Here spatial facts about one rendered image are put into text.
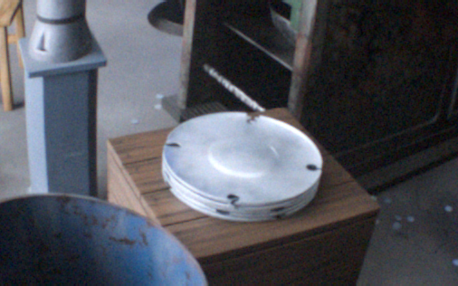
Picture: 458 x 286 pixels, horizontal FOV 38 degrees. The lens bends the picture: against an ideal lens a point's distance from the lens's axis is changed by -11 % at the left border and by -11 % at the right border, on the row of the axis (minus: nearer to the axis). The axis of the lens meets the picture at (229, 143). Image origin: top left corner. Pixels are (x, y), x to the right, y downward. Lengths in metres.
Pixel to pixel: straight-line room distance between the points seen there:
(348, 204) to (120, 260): 0.45
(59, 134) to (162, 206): 0.41
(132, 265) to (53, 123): 0.55
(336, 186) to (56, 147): 0.62
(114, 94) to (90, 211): 1.25
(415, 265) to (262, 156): 0.62
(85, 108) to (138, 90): 0.77
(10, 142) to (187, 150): 0.86
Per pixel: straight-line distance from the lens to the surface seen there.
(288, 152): 1.38
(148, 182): 1.32
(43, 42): 1.52
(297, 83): 1.68
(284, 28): 1.92
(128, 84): 2.36
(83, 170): 1.66
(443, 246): 1.88
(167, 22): 2.74
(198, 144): 1.37
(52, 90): 1.53
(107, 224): 1.08
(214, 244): 1.20
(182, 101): 2.16
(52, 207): 1.09
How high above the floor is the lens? 1.13
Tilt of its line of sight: 33 degrees down
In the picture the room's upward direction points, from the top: 6 degrees clockwise
